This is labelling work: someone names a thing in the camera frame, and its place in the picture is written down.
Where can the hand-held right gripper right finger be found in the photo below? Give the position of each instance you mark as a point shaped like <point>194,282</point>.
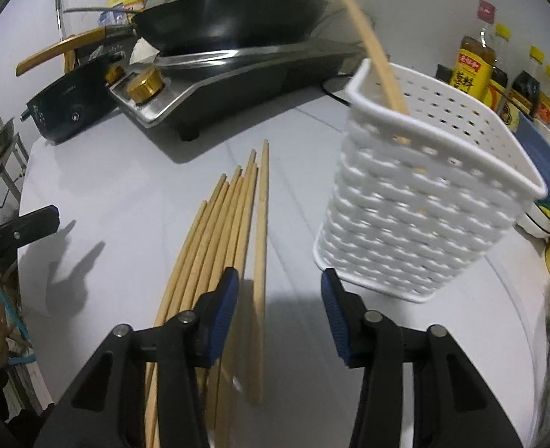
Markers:
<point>333,308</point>

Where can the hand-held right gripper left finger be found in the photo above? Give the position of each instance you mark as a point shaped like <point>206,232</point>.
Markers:
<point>226,308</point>

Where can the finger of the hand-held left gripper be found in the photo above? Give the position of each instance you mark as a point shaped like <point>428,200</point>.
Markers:
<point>32,224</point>

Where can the wooden chopstick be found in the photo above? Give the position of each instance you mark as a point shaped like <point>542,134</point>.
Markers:
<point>373,51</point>
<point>261,242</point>

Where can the bundle of wooden chopsticks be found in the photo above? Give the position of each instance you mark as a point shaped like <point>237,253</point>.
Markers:
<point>219,224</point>

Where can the white plastic woven basket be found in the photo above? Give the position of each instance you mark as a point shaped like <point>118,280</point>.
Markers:
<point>396,224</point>

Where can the metal rack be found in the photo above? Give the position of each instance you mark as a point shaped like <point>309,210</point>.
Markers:
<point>4,182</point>

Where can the black induction cooker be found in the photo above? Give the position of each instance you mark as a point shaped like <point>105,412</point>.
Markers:
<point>69,102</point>

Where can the white crumpled paper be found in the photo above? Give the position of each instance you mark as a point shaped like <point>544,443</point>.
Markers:
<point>142,51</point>

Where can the hanging kitchen knife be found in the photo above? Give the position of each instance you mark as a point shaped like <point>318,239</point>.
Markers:
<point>60,14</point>

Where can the steel gas stove gold knobs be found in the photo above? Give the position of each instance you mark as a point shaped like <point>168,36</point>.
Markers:
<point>219,77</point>

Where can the small dark bottle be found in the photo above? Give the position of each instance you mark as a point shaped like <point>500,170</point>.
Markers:
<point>443,74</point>

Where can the blue plate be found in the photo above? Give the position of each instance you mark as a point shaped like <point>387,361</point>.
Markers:
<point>548,163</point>

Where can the soy sauce bottle yellow cap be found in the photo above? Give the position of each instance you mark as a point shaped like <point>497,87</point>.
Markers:
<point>499,79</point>
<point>548,102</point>
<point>524,88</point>

